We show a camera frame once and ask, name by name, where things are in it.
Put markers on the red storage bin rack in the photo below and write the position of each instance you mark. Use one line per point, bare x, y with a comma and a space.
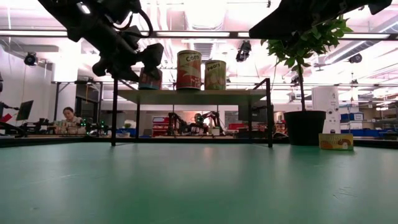
160, 121

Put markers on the white pillar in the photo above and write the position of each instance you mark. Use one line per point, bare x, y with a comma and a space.
325, 102

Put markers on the black plant pot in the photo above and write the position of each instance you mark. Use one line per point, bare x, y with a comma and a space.
304, 127

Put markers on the black metal shelf table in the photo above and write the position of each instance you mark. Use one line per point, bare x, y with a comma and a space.
192, 97

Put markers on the yellow black beans can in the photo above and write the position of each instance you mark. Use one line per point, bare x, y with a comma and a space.
149, 84

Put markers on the small yellow box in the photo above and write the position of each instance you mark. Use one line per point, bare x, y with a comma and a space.
335, 142

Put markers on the green leafy plant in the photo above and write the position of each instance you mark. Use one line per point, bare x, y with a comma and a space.
298, 46

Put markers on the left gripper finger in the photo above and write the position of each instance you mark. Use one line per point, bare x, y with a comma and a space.
154, 54
115, 71

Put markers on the person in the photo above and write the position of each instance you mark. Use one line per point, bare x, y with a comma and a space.
69, 113
197, 119

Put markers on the black background rig frame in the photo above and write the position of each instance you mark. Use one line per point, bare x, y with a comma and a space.
57, 102

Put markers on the blue storage bins shelf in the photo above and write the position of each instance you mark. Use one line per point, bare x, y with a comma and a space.
357, 132

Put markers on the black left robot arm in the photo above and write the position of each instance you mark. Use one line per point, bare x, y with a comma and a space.
68, 12

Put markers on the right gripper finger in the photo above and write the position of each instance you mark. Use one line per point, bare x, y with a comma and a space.
289, 18

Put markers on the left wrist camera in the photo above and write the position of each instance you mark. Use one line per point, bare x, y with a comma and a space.
133, 35

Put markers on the black ceiling spotlight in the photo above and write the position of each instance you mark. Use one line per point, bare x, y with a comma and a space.
243, 51
355, 58
31, 59

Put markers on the pears can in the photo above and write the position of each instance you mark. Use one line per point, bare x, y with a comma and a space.
215, 76

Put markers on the green table mat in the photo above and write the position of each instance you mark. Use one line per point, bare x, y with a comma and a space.
186, 186

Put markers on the red corn can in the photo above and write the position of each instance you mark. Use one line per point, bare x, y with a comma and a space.
189, 71

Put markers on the black background monitor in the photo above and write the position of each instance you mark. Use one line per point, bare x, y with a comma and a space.
25, 110

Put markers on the black metal table frame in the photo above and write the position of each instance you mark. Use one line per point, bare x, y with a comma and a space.
62, 141

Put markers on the black background robot arm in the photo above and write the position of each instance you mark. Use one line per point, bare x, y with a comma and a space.
40, 124
174, 119
214, 116

